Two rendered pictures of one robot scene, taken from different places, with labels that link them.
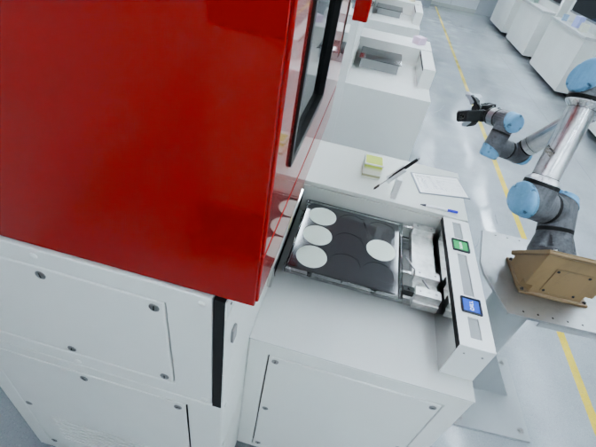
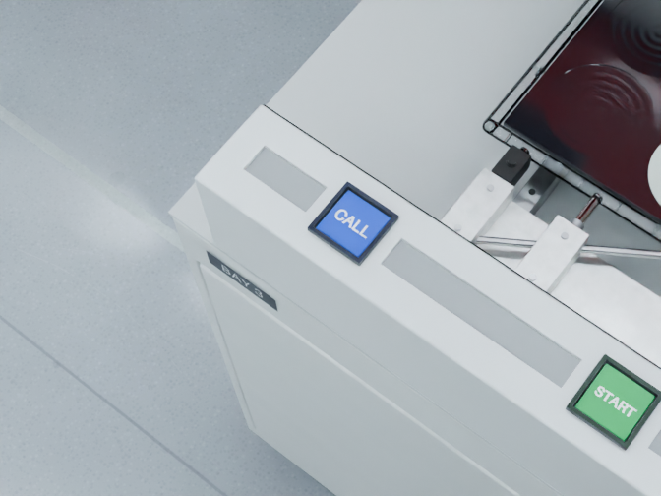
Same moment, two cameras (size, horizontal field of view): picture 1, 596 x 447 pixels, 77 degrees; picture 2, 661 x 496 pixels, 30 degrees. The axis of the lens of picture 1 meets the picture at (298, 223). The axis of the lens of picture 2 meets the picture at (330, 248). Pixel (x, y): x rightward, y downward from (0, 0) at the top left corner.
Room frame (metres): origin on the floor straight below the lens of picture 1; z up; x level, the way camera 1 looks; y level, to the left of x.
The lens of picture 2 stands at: (1.00, -0.90, 1.90)
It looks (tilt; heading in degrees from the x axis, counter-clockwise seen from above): 65 degrees down; 128
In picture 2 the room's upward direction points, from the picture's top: 6 degrees counter-clockwise
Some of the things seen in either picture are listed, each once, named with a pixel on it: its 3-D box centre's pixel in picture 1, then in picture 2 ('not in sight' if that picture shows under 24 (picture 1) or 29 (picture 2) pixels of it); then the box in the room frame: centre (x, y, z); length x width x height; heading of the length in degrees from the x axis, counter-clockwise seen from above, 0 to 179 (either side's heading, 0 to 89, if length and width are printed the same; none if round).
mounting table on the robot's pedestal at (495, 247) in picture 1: (530, 287); not in sight; (1.08, -0.93, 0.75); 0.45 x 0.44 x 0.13; 87
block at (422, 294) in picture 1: (427, 295); (473, 214); (0.80, -0.43, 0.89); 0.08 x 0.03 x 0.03; 85
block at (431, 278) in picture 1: (426, 277); (547, 263); (0.88, -0.44, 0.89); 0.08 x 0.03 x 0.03; 85
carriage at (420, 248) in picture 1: (421, 266); (616, 324); (0.96, -0.45, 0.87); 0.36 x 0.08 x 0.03; 175
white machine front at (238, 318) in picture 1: (273, 236); not in sight; (0.79, 0.06, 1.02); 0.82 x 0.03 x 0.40; 175
